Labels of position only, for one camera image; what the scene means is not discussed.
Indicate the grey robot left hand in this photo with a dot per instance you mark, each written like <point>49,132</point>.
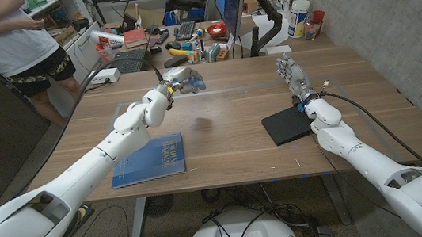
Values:
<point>176,80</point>

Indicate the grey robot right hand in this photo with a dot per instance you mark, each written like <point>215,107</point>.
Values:
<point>297,77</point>

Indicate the blue toy camera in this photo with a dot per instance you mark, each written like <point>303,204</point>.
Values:
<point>197,86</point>

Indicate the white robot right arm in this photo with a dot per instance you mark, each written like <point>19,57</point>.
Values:
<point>371,164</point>

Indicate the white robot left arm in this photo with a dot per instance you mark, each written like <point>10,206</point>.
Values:
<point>82,177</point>

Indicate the black folder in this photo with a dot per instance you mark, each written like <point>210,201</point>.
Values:
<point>285,126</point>

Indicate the red book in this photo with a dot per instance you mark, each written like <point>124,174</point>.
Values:
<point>135,38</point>

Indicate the blue hardcover book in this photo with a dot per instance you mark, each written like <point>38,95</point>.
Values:
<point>160,160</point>

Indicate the black oblong case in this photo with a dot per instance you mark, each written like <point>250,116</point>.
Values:
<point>175,61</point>

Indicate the colourful puzzle cube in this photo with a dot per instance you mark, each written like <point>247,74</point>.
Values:
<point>193,57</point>

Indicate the yellow banana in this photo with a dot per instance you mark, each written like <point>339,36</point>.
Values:
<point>179,52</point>

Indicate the flat white box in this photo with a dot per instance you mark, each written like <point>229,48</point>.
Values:
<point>279,49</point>

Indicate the black computer mouse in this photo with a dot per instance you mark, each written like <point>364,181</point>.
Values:
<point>172,45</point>

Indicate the teal sponge holder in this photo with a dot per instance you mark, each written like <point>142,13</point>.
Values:
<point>213,53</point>

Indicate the black laptop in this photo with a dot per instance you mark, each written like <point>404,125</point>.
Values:
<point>131,65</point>

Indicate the black keyboard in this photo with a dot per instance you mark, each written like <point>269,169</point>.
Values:
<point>185,30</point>

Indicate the orange brick block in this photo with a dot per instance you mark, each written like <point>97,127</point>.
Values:
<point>222,55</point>

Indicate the white wipes canister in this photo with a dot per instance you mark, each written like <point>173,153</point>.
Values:
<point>298,18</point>

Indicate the red bowl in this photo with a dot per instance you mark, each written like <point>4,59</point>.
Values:
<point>217,31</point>

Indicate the blue storage bin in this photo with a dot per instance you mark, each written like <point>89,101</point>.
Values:
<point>196,15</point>

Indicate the white power strip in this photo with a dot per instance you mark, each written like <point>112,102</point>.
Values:
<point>108,76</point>

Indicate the white rolled tube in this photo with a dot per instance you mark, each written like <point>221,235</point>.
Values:
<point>107,38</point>

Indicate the white shelf cabinet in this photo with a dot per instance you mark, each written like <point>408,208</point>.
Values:
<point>81,49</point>

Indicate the black round floor fan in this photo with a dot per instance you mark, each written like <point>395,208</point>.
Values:
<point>159,205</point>

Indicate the grey table leg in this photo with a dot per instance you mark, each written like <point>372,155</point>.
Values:
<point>137,222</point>
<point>336,200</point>

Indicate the white robot torso base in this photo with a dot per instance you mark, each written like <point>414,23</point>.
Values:
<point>264,232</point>

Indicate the yellow black floor object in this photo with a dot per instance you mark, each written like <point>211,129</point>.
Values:
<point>82,213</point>

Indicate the person in white shirt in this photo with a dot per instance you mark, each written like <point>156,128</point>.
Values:
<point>6,38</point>

